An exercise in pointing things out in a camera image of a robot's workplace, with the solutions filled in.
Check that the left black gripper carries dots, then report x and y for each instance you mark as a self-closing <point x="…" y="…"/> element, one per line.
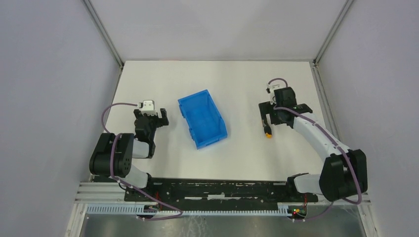
<point x="152" y="118"/>

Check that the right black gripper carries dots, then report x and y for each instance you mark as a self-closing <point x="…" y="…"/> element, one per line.
<point x="266" y="109"/>

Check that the orange black handle screwdriver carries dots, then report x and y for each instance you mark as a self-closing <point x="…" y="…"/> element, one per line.
<point x="267" y="129"/>

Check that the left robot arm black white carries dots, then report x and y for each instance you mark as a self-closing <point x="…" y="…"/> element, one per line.
<point x="113" y="154"/>

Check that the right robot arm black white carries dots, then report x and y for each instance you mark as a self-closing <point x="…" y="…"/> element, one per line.
<point x="344" y="172"/>

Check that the blue plastic bin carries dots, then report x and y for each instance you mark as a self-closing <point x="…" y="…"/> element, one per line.
<point x="205" y="123"/>

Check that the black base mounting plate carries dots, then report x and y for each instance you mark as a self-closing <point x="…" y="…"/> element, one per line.
<point x="231" y="188"/>

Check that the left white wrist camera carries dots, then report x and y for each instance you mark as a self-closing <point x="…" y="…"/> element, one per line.
<point x="147" y="107"/>

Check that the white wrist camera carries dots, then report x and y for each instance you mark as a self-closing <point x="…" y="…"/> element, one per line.
<point x="147" y="107"/>
<point x="272" y="87"/>

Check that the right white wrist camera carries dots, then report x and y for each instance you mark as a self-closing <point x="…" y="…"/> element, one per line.
<point x="272" y="87"/>

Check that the aluminium front rail frame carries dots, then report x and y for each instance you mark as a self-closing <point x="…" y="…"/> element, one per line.
<point x="112" y="193"/>

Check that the white slotted cable duct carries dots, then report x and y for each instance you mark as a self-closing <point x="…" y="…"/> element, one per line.
<point x="141" y="209"/>

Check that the right aluminium corner post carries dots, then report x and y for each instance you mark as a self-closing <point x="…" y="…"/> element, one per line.
<point x="346" y="7"/>

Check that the aluminium corner post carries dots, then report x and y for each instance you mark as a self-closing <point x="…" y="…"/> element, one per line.
<point x="346" y="7"/>
<point x="103" y="32"/>

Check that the left aluminium corner post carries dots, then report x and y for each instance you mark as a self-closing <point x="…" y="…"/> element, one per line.
<point x="103" y="32"/>

